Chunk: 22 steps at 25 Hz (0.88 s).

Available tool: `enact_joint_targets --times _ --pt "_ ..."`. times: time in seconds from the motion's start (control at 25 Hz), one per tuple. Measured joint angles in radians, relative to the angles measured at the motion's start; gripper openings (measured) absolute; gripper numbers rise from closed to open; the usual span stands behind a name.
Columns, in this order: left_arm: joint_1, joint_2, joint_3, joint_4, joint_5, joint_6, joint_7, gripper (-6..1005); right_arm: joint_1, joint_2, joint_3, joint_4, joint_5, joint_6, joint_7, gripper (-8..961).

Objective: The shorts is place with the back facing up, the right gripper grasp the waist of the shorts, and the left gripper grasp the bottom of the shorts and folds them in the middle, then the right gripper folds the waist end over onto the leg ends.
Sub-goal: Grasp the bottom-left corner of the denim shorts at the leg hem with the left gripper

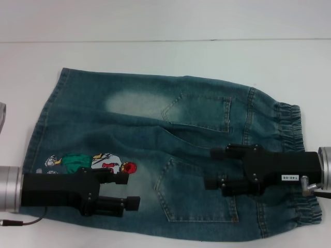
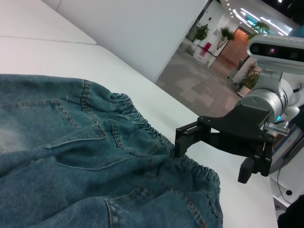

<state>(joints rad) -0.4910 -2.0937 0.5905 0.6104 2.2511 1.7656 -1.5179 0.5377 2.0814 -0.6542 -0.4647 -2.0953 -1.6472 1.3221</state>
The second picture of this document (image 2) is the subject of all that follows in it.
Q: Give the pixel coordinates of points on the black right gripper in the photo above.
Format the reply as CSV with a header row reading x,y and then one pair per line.
x,y
237,128

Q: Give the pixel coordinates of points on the blue denim shorts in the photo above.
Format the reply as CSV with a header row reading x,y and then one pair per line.
x,y
95,178

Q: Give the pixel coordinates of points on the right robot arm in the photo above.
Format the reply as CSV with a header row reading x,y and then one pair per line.
x,y
268,99

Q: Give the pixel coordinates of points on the potted green plant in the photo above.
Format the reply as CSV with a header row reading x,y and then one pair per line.
x,y
261,27
249,78
225,33
202,33

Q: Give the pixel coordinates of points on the red sign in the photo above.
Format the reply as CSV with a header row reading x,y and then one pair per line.
x,y
208,46

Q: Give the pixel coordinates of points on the right camera mount bracket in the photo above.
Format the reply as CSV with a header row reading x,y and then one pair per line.
x,y
270,78

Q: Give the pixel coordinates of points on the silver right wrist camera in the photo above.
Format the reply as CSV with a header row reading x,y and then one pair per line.
x,y
273,50

